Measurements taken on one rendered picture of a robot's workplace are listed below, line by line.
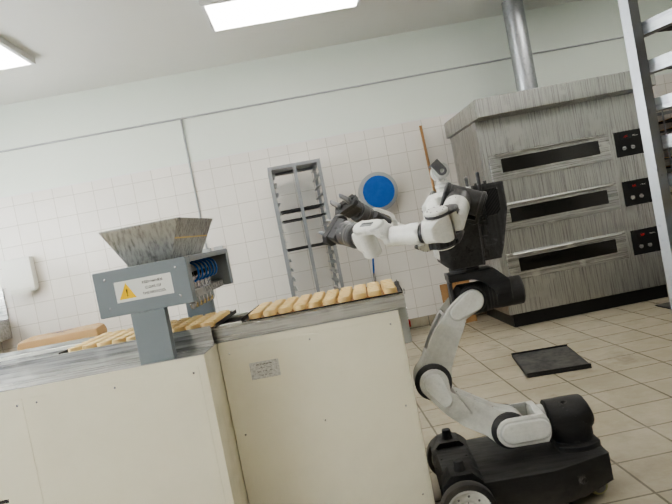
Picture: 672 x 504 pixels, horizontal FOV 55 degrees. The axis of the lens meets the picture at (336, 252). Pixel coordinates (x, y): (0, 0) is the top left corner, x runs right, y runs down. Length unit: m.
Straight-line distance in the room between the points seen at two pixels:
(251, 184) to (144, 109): 1.31
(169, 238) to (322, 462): 1.00
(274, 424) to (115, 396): 0.58
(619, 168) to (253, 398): 4.50
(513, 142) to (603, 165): 0.83
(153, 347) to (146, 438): 0.32
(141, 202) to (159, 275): 4.53
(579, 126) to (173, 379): 4.63
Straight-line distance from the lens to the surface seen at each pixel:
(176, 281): 2.25
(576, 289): 6.07
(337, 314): 2.39
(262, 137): 6.65
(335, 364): 2.41
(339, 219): 2.29
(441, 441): 2.84
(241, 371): 2.45
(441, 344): 2.53
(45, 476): 2.57
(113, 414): 2.41
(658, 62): 1.71
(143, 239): 2.38
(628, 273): 6.26
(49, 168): 7.08
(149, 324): 2.30
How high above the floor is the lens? 1.18
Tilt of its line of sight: 2 degrees down
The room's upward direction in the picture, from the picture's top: 11 degrees counter-clockwise
